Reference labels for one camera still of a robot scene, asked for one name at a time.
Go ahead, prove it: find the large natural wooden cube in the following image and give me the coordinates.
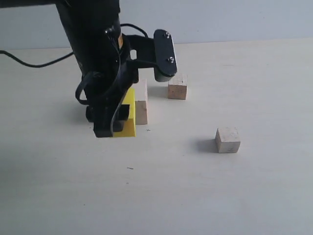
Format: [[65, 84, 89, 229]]
[[133, 79, 148, 125]]

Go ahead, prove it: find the small wooden cube with marks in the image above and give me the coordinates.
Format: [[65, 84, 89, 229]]
[[167, 73, 187, 100]]

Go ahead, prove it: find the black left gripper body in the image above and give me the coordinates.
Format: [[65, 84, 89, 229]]
[[75, 34, 139, 123]]

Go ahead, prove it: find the yellow painted wooden cube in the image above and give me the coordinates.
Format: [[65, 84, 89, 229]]
[[113, 88, 136, 138]]

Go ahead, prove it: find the small pale wooden cube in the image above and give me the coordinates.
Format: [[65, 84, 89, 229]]
[[215, 127, 241, 153]]

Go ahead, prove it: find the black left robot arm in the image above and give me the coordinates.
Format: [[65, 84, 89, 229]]
[[0, 0, 138, 138]]

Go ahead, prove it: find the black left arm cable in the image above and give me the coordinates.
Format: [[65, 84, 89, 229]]
[[0, 50, 74, 69]]

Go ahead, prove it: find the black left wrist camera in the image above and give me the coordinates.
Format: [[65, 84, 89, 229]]
[[126, 29, 178, 82]]

